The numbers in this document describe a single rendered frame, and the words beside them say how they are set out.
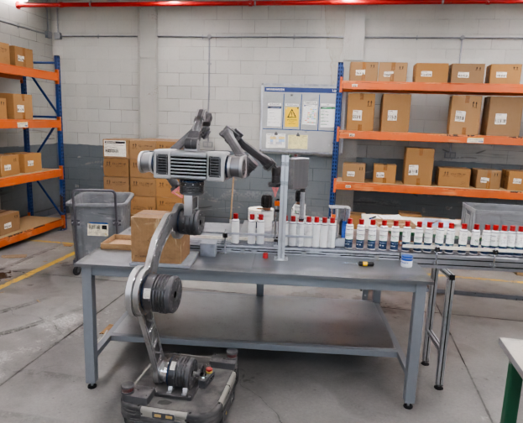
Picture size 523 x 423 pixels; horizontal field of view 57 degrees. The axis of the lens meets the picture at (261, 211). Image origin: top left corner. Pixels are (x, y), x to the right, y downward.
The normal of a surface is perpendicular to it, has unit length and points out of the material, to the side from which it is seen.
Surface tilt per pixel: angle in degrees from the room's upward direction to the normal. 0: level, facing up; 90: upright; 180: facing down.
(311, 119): 91
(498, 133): 91
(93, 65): 90
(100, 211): 93
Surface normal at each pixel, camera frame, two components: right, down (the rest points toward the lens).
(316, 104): -0.18, 0.18
